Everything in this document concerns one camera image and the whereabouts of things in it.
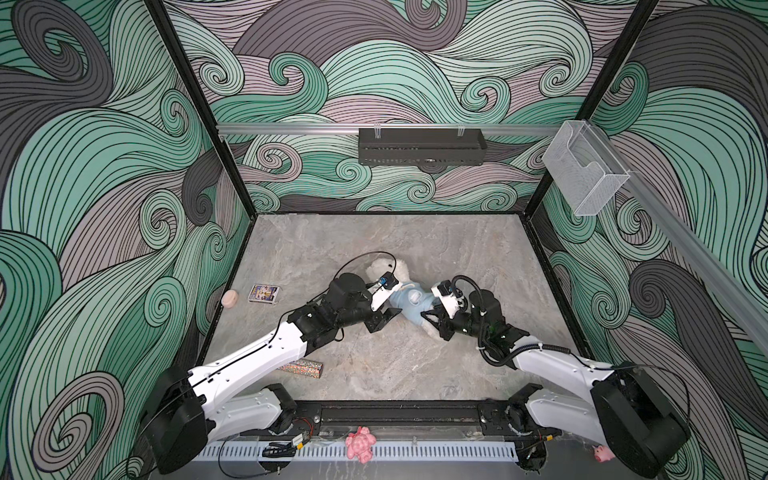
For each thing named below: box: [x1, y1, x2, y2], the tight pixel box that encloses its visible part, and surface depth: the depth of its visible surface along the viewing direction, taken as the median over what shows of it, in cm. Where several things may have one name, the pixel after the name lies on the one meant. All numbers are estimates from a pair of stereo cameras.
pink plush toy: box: [345, 426, 377, 464], surface depth 68 cm
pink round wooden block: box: [221, 289, 239, 309], surface depth 94 cm
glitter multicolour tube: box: [279, 359, 324, 379], surface depth 81 cm
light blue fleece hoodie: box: [390, 282, 436, 326], surface depth 81 cm
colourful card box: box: [248, 284, 280, 304], surface depth 97 cm
